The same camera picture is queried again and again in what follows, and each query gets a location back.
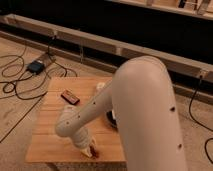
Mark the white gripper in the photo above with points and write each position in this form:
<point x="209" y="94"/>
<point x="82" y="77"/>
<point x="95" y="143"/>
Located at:
<point x="90" y="152"/>

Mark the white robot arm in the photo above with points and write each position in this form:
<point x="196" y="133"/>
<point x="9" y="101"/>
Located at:
<point x="142" y="97"/>

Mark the dark red brown pepper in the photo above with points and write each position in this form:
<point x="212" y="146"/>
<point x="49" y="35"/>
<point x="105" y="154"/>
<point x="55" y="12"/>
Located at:
<point x="70" y="97"/>

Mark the black bowl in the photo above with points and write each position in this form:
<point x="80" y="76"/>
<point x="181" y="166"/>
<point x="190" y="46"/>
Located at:
<point x="111" y="120"/>

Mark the blue power adapter box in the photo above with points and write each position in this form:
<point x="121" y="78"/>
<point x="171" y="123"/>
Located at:
<point x="35" y="67"/>

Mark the long wooden beam frame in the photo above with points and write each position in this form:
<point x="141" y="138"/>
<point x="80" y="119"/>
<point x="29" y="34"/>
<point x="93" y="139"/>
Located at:
<point x="174" y="63"/>

